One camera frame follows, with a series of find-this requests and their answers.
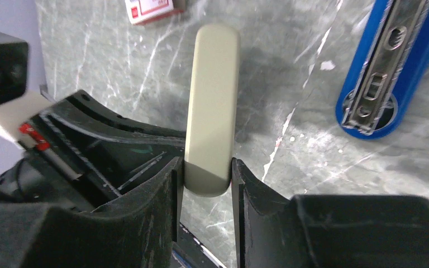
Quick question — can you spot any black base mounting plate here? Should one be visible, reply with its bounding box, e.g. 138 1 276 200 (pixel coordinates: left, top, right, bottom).
169 223 226 268

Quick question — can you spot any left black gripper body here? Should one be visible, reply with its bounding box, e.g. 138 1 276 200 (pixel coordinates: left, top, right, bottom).
0 111 122 213

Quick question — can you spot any red white staple box sleeve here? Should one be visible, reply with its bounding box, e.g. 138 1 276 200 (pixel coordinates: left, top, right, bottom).
125 0 187 25

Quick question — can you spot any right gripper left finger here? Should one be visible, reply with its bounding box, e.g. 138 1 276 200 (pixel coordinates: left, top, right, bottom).
0 157 183 267

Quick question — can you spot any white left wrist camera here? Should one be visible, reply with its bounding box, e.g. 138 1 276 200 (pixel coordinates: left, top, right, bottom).
0 32 51 151

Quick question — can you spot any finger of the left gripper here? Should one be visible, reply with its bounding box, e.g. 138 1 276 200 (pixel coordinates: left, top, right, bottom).
29 90 186 207

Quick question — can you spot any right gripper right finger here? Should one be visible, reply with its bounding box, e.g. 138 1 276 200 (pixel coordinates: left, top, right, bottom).
231 159 429 267

